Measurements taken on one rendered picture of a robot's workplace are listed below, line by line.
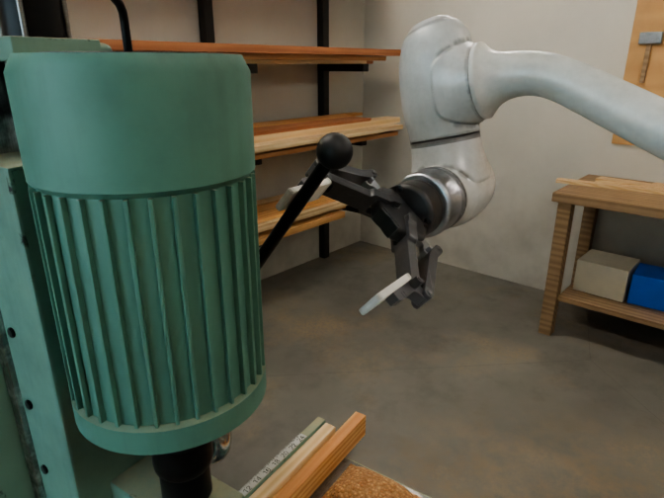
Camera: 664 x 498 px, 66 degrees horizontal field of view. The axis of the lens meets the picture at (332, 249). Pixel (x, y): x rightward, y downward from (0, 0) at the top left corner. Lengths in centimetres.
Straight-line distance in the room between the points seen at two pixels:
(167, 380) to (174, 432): 5
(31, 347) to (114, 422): 14
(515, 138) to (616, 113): 306
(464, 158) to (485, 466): 170
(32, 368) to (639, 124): 70
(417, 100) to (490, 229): 322
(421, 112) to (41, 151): 50
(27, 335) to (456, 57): 59
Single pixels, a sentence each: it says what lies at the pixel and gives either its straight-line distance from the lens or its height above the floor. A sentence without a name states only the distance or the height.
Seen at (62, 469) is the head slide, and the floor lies 110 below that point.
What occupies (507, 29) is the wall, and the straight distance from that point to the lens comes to 377.
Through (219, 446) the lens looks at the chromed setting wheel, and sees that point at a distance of 75.
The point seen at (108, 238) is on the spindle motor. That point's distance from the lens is 38.
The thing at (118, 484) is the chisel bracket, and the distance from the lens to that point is 65.
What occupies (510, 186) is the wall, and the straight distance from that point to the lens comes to 380.
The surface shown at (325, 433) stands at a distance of 86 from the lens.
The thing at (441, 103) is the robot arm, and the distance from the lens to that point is 73.
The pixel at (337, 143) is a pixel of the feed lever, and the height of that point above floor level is 143.
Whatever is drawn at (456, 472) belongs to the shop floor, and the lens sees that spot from 223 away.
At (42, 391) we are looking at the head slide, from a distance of 59.
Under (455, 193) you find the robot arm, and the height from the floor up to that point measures 134.
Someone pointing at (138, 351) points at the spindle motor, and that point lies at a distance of 42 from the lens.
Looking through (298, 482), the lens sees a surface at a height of 94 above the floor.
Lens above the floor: 150
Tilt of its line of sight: 20 degrees down
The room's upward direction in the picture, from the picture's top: straight up
